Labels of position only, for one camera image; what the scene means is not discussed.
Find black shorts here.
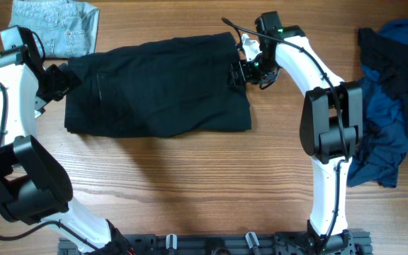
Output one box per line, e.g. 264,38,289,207
64,32,251,137

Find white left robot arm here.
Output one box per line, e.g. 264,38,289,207
0,25,134,254

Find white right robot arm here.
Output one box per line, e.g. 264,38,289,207
223,11,363,254

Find folded light blue jeans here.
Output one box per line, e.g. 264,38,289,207
9,0,100,59

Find blue garment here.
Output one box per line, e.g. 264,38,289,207
347,18,408,188

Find dark navy garment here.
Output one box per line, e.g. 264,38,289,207
358,28,408,138

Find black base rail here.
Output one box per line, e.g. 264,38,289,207
57,230,373,255

